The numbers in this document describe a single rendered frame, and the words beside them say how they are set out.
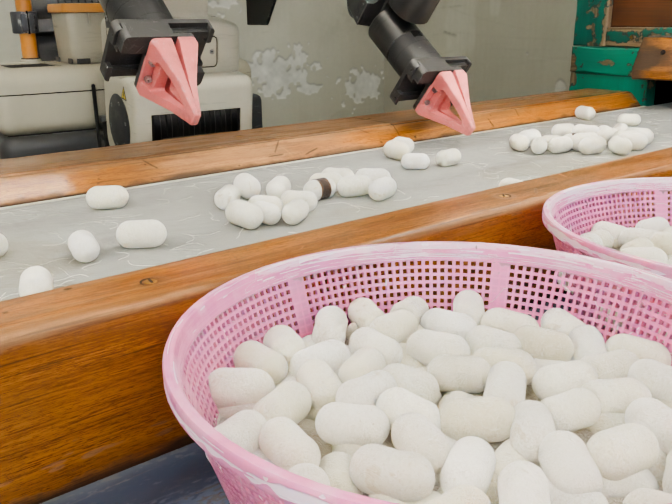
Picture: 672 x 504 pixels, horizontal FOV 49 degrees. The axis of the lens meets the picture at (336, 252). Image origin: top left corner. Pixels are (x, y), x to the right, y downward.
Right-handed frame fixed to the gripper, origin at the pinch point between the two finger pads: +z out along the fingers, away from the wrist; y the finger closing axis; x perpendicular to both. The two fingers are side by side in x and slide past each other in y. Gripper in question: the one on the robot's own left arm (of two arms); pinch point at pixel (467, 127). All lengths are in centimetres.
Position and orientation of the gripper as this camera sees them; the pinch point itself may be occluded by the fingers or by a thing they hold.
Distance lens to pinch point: 94.0
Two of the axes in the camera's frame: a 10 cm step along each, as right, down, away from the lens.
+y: 7.8, -1.9, 5.9
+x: -3.9, 5.9, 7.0
